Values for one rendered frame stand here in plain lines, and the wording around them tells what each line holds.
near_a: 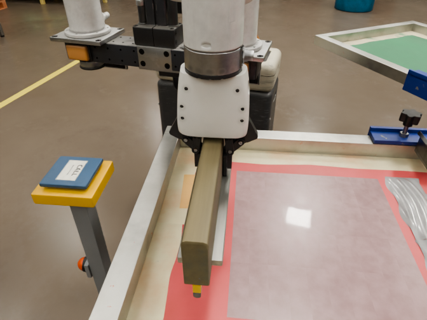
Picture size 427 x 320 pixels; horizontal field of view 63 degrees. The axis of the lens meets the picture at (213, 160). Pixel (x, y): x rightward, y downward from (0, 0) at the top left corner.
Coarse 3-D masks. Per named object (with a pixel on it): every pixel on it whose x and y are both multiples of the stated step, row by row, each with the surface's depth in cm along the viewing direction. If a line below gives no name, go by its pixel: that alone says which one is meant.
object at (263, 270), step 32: (224, 256) 57; (256, 256) 57; (288, 256) 57; (320, 256) 57; (352, 256) 57; (384, 256) 57; (416, 256) 57; (192, 288) 52; (224, 288) 52; (256, 288) 52; (288, 288) 52; (320, 288) 52; (352, 288) 52; (384, 288) 52; (416, 288) 52
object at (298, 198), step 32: (256, 192) 70; (288, 192) 70; (320, 192) 70; (352, 192) 70; (384, 192) 70; (256, 224) 63; (288, 224) 63; (320, 224) 63; (352, 224) 63; (384, 224) 63
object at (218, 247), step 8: (224, 176) 55; (224, 184) 53; (224, 192) 51; (224, 200) 50; (224, 208) 49; (224, 216) 48; (184, 224) 46; (216, 224) 46; (224, 224) 46; (216, 232) 45; (224, 232) 45; (216, 240) 44; (224, 240) 44; (216, 248) 43; (216, 256) 42; (216, 264) 42
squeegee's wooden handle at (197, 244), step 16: (208, 144) 50; (224, 144) 57; (208, 160) 47; (208, 176) 44; (192, 192) 42; (208, 192) 42; (192, 208) 40; (208, 208) 40; (192, 224) 38; (208, 224) 38; (192, 240) 36; (208, 240) 36; (192, 256) 37; (208, 256) 37; (192, 272) 39; (208, 272) 39
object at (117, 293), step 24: (168, 144) 78; (264, 144) 81; (288, 144) 81; (312, 144) 80; (336, 144) 80; (360, 144) 79; (384, 144) 78; (168, 168) 72; (144, 192) 65; (144, 216) 60; (144, 240) 56; (120, 264) 52; (120, 288) 48; (96, 312) 46; (120, 312) 46
